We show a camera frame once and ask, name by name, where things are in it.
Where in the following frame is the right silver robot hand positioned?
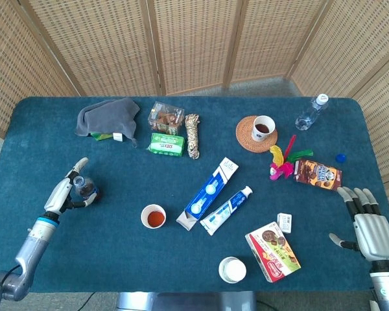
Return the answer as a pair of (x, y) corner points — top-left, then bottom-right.
(329, 186), (389, 262)

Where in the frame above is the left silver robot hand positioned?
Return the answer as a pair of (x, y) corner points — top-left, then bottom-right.
(43, 157), (100, 215)

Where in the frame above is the small dark drink bottle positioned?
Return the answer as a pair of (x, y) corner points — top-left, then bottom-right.
(72, 176), (101, 202)

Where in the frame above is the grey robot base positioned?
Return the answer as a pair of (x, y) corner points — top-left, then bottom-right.
(115, 291), (257, 311)

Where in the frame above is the white paper cup with tea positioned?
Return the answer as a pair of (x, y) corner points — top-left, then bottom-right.
(140, 203), (167, 230)

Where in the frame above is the clear water bottle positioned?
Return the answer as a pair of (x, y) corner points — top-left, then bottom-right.
(294, 93), (330, 132)

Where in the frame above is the upturned paper cup stack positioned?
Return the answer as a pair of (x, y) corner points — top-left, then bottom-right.
(218, 256), (248, 284)

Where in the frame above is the blue flower paper cup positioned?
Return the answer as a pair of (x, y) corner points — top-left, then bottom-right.
(251, 115), (276, 143)

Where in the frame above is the green snack packet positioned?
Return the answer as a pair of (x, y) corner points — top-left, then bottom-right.
(89, 132), (114, 142)

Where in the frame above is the blue table cover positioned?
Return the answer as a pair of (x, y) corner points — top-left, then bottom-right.
(0, 96), (389, 294)

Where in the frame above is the brown cookie bag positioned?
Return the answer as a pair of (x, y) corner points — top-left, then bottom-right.
(293, 158), (343, 192)

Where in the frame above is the small printed white box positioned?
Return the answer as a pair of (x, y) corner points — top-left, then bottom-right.
(276, 212), (293, 234)

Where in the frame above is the grey cloth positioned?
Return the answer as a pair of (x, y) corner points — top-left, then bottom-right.
(75, 97), (141, 148)

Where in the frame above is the red white biscuit box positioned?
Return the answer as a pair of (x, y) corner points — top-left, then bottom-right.
(244, 221), (302, 284)

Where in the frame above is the colourful feather shuttlecock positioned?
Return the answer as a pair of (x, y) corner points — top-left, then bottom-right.
(268, 134), (314, 181)

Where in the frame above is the green tissue pack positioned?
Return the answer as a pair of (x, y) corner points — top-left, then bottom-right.
(146, 132), (185, 157)

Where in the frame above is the clear plastic snack box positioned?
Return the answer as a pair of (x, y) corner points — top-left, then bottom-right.
(147, 101), (185, 136)

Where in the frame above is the blue white toothpaste tube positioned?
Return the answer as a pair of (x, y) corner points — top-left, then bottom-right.
(200, 185), (254, 236)

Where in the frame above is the blue white toothpaste box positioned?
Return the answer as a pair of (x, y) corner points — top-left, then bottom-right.
(176, 157), (240, 231)

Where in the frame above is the round woven rattan coaster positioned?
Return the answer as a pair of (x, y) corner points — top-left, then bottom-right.
(235, 115), (279, 154)

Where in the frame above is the woven bamboo folding screen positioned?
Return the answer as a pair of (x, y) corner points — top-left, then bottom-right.
(0, 0), (389, 233)

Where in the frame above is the black floor cable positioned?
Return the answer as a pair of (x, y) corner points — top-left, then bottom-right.
(73, 292), (97, 311)

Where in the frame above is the coiled beige rope bundle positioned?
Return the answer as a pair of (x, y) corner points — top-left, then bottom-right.
(184, 113), (201, 160)

